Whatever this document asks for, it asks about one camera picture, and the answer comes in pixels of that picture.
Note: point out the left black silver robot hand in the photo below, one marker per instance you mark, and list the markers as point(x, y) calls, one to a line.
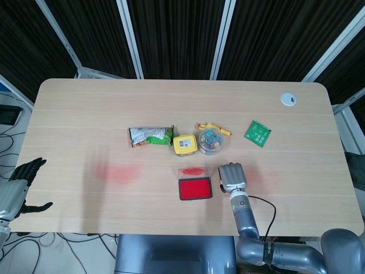
point(12, 189)

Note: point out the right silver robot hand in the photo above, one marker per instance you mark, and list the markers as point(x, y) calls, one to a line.
point(232, 176)

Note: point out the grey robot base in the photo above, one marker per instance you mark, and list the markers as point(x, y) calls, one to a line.
point(171, 254)

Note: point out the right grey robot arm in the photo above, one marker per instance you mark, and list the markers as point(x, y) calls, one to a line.
point(246, 219)

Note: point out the clear ink pad lid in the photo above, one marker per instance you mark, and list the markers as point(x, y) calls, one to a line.
point(194, 171)

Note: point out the red ink pad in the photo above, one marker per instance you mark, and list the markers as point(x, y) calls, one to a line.
point(195, 188)

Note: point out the clear round tub with cubes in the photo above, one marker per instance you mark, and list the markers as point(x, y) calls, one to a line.
point(211, 141)

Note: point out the green square sachet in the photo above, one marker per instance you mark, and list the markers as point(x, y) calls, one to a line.
point(257, 133)

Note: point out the yellow lidded box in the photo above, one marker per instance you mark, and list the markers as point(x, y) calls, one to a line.
point(184, 145)

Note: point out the black box device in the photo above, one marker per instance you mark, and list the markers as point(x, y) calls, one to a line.
point(8, 114)

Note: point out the green snack bag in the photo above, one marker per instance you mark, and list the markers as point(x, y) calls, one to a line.
point(149, 137)

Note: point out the dark object beside table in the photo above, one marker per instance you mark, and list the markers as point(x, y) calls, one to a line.
point(356, 169)

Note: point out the white partition post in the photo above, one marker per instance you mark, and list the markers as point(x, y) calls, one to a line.
point(61, 37)
point(131, 37)
point(333, 45)
point(223, 37)

